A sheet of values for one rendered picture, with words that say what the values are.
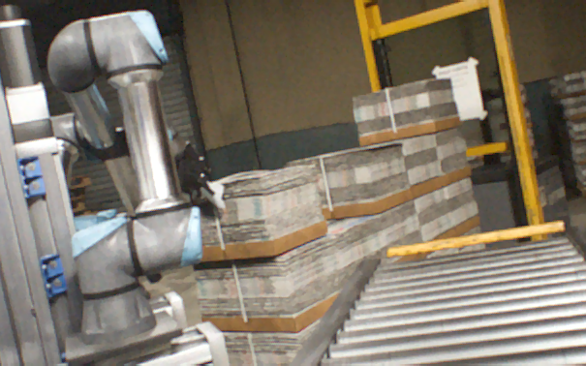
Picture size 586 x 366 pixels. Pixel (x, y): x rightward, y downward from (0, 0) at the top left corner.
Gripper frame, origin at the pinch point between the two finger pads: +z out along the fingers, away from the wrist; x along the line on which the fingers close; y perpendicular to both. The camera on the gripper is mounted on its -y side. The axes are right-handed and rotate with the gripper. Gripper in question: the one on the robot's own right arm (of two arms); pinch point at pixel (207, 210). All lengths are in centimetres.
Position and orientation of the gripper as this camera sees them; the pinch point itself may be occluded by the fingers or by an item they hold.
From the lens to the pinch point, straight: 197.5
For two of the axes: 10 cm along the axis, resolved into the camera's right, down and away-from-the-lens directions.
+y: 4.0, -6.2, 6.7
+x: -8.0, 1.3, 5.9
